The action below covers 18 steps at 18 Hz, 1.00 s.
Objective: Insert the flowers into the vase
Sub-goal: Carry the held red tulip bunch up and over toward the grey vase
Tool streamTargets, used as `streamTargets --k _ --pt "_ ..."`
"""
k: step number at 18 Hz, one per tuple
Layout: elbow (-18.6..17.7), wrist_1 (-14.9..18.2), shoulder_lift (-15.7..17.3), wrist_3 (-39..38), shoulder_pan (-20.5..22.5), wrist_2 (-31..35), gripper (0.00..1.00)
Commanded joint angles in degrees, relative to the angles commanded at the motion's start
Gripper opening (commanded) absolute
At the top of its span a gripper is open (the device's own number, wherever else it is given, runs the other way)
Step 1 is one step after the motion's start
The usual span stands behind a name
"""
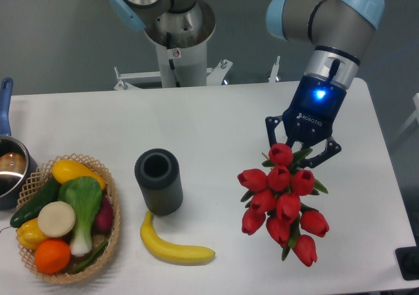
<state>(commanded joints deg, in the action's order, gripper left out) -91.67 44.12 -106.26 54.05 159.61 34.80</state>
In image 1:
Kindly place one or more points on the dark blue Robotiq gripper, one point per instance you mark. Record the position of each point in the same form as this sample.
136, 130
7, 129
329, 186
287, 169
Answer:
309, 119

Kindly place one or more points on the red tulip bouquet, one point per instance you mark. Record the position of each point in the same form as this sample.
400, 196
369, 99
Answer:
273, 200

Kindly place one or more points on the grey robot arm, blue caps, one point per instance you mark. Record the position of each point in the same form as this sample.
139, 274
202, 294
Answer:
340, 30

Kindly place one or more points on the dark grey ribbed vase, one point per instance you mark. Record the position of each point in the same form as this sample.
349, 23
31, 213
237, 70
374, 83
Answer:
158, 175

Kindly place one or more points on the black device at table edge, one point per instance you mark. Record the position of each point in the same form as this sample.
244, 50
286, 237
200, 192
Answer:
407, 259

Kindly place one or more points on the yellow banana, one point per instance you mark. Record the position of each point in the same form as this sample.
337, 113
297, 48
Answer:
184, 255

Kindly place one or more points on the purple red onion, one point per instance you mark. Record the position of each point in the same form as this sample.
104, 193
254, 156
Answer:
104, 219

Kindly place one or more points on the green bok choy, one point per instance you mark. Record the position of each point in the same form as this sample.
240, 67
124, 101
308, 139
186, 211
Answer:
84, 195

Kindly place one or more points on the green chili pepper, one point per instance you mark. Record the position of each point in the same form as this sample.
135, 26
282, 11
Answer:
90, 259

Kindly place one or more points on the yellow squash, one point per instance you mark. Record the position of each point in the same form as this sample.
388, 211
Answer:
66, 170

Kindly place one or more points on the woven wicker basket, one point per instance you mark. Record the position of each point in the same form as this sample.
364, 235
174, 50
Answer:
35, 182

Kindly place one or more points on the round beige bun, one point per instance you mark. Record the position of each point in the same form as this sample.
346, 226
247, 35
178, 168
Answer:
56, 219

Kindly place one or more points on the orange fruit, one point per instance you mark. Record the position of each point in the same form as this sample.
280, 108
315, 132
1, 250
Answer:
52, 256

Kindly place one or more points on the dark green cucumber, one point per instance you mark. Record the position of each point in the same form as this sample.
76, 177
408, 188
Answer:
30, 210

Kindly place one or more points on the yellow bell pepper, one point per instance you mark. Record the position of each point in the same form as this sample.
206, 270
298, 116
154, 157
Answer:
30, 235

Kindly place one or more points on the white furniture frame right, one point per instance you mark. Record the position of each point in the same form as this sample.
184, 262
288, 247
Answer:
407, 128

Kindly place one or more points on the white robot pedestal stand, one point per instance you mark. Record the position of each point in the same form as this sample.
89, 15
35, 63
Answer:
180, 42

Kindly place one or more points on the blue handled steel saucepan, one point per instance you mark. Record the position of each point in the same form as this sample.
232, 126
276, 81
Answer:
16, 162

